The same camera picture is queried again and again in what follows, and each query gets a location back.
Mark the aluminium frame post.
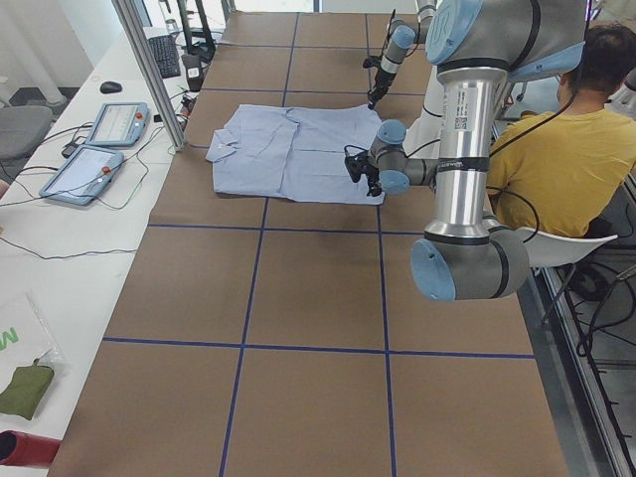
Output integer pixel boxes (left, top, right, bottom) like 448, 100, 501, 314
111, 0, 186, 152

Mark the black computer mouse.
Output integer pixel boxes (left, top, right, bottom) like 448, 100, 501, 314
99, 80, 122, 94

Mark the green cloth pouch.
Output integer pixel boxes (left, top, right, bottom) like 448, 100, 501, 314
1, 365, 55, 420

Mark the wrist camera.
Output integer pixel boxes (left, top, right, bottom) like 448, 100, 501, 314
363, 56, 382, 69
344, 144, 368, 183

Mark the red cylinder object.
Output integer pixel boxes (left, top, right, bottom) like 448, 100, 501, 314
1, 430, 62, 469

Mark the light blue striped shirt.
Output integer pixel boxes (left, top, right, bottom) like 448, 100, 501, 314
206, 104, 384, 206

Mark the black keyboard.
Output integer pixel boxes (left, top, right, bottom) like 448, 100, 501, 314
147, 35, 181, 79

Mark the teach pendant tablet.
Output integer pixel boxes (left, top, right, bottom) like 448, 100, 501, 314
85, 102, 149, 147
39, 145, 124, 206

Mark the upper teach pendant tablet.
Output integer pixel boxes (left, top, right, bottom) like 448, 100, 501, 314
85, 102, 149, 147

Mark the white chair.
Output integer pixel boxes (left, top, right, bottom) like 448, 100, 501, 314
514, 226, 620, 327

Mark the lower teach pendant tablet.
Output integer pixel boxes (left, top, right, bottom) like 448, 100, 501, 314
39, 145, 124, 206

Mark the person in yellow shirt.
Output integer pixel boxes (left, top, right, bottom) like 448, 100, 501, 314
487, 24, 635, 238

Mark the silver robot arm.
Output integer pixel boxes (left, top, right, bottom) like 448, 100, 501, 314
345, 1, 588, 301
363, 1, 441, 110

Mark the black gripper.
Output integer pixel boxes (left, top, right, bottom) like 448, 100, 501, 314
368, 69, 396, 109
363, 166, 383, 197

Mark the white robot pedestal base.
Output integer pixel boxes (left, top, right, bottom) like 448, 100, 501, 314
403, 66, 444, 159

